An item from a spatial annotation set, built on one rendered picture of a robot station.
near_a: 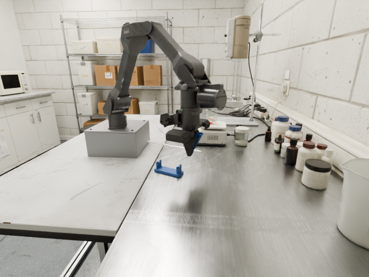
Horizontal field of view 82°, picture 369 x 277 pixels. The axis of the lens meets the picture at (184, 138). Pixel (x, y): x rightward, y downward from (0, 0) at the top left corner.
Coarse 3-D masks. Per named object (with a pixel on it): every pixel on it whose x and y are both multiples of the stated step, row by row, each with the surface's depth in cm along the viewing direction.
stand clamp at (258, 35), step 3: (258, 33) 122; (261, 33) 122; (273, 33) 122; (276, 33) 122; (279, 33) 122; (255, 36) 124; (258, 36) 122; (261, 36) 122; (255, 39) 129; (258, 39) 123; (255, 42) 133
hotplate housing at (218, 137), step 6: (204, 132) 95; (210, 132) 95; (216, 132) 95; (222, 132) 94; (204, 138) 96; (210, 138) 96; (216, 138) 96; (222, 138) 95; (198, 144) 98; (204, 144) 97; (210, 144) 97; (216, 144) 97; (222, 144) 96
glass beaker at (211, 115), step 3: (207, 111) 97; (210, 111) 95; (213, 111) 95; (216, 111) 96; (207, 114) 97; (210, 114) 96; (213, 114) 96; (216, 114) 97; (207, 117) 97; (210, 117) 96; (213, 117) 96; (216, 117) 97; (210, 120) 97; (213, 120) 96; (216, 120) 98; (210, 123) 97; (213, 123) 97; (216, 123) 98
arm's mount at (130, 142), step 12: (132, 120) 99; (144, 120) 98; (84, 132) 82; (96, 132) 82; (108, 132) 81; (120, 132) 81; (132, 132) 80; (144, 132) 93; (96, 144) 83; (108, 144) 83; (120, 144) 82; (132, 144) 82; (144, 144) 93; (96, 156) 85; (108, 156) 85; (120, 156) 84; (132, 156) 84
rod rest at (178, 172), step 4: (160, 160) 74; (156, 164) 72; (160, 164) 74; (180, 164) 70; (156, 168) 73; (160, 168) 73; (164, 168) 73; (168, 168) 73; (172, 168) 73; (176, 168) 69; (180, 168) 70; (160, 172) 72; (164, 172) 71; (168, 172) 70; (172, 172) 70; (176, 172) 69; (180, 172) 70; (176, 176) 69; (180, 176) 70
